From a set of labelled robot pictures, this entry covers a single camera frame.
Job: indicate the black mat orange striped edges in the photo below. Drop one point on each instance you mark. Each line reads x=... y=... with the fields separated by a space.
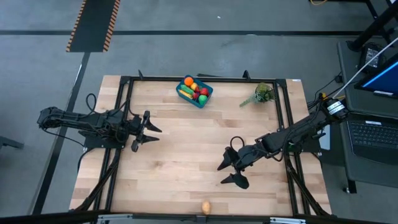
x=93 y=25

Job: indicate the green toy pea pod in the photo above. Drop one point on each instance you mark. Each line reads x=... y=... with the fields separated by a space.
x=186 y=89

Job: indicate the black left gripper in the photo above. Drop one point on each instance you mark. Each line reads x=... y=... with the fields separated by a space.
x=142 y=130

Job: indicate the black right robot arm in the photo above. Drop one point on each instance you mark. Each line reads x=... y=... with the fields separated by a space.
x=298 y=130

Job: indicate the yellow plastic toy lemon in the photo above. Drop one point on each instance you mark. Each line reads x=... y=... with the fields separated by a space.
x=193 y=86

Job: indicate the potted succulent plant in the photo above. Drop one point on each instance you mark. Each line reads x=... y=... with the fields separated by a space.
x=262 y=93

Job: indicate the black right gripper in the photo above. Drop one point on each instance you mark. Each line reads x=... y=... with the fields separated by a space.
x=237 y=165

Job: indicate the tan toy bread bun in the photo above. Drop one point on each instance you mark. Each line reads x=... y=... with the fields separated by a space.
x=206 y=207

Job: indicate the black stand leg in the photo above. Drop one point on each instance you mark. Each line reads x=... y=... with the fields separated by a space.
x=373 y=28

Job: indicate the silver aluminium bar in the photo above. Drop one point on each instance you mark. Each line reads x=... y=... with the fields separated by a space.
x=115 y=218
x=287 y=221

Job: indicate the black power adapter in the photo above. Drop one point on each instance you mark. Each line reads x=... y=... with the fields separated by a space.
x=370 y=57

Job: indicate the black aluminium table frame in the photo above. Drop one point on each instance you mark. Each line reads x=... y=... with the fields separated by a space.
x=149 y=78

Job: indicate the dark grey chair leg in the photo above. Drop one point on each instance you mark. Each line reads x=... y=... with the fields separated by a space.
x=9 y=142

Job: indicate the blue plastic container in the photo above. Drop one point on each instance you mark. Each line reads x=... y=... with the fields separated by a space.
x=207 y=100

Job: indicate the monitor with blue screen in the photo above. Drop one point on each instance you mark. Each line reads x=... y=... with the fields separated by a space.
x=384 y=81

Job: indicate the green plastic toy pear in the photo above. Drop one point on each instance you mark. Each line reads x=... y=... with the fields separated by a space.
x=202 y=99

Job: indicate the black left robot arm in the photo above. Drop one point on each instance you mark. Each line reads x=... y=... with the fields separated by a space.
x=77 y=119

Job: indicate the black laptop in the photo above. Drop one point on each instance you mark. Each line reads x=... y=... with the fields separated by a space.
x=373 y=137
x=351 y=174

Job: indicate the orange plastic toy tangerine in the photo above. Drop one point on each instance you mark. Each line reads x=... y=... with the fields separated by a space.
x=188 y=81

